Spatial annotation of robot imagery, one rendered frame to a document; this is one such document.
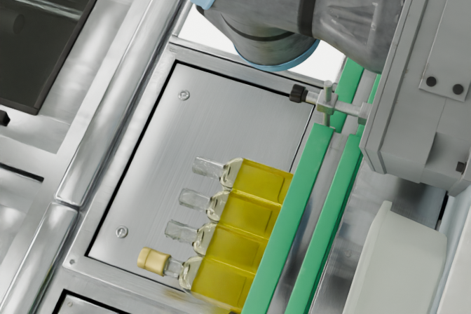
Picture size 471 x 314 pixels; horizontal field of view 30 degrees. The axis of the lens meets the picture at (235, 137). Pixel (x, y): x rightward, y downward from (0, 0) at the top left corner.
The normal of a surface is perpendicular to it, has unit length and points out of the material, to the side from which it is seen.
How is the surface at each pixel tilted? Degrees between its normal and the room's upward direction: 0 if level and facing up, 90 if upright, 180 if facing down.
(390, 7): 89
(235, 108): 90
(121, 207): 90
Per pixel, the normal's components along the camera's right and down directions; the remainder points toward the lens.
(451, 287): -0.18, -0.11
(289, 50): 0.35, 0.90
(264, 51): -0.16, 0.96
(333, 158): -0.07, -0.42
